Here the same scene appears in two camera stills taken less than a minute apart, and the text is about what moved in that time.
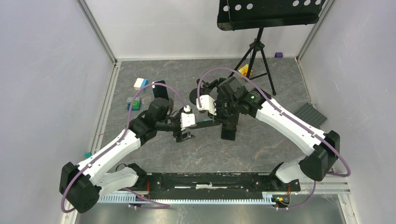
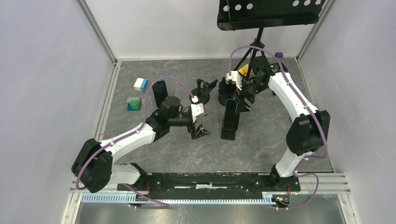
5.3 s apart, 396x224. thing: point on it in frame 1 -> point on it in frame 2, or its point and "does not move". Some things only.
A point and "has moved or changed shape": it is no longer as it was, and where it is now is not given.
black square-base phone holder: x=228 y=134 does not move
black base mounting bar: x=212 y=185 does not move
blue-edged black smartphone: x=160 y=91 does not move
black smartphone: x=200 y=124 has moved or changed shape
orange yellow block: x=244 y=70 does not move
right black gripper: x=219 y=118 -> x=242 y=106
